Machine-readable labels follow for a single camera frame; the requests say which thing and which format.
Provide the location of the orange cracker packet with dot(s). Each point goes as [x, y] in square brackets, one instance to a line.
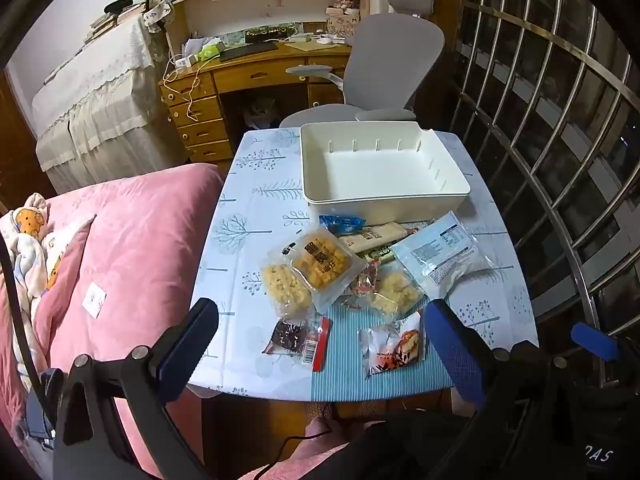
[325, 262]

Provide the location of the pale yellow cracker packet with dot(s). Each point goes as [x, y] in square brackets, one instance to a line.
[285, 287]
[397, 290]

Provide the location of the metal window grille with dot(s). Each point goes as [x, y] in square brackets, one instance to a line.
[550, 110]

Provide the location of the blue striped cloth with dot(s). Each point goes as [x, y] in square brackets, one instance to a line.
[345, 360]

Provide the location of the pink blanket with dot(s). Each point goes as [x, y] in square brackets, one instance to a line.
[135, 250]

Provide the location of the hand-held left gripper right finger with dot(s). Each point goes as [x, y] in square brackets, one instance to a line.
[452, 355]

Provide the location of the dark chocolate snack packet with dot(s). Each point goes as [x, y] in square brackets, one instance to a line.
[292, 337]

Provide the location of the white blanket label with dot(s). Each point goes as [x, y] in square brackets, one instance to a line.
[95, 300]

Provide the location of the cartoon-print quilt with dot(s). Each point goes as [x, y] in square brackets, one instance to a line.
[27, 245]

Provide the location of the white plastic storage bin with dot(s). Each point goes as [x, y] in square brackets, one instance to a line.
[385, 175]

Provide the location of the person's leg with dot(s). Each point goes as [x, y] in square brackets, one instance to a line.
[320, 442]

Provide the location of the green tissue pack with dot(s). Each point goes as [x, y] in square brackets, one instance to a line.
[210, 51]

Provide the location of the grey office chair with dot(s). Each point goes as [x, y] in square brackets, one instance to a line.
[395, 65]

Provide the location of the beige long snack packet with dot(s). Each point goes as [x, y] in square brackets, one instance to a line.
[380, 234]

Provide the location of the floral fabric bag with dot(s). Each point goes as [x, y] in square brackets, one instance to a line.
[157, 13]

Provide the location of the stack of books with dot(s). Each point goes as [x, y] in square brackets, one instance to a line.
[112, 22]

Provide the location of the green snack packet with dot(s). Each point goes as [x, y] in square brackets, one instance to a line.
[382, 253]

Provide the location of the white packet with red picture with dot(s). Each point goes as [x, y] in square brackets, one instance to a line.
[392, 347]

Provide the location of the black box with gold print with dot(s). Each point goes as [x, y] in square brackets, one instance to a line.
[270, 33]

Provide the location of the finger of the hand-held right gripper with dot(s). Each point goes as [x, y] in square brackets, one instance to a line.
[595, 341]

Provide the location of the bag under desk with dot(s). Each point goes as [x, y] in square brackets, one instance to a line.
[261, 112]

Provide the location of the black keyboard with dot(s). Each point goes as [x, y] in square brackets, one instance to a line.
[247, 51]

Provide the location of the white packet with blue label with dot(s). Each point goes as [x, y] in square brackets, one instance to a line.
[437, 255]

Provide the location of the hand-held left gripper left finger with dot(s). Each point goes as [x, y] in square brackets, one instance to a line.
[186, 347]

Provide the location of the blue snack packet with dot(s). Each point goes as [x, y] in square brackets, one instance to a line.
[340, 222]

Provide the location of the wooden desk with drawers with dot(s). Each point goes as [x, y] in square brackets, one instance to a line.
[200, 110]

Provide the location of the white lace furniture cover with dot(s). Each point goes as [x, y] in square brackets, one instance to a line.
[105, 110]

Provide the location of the patterned cardboard box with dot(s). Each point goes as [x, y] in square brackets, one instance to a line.
[344, 26]

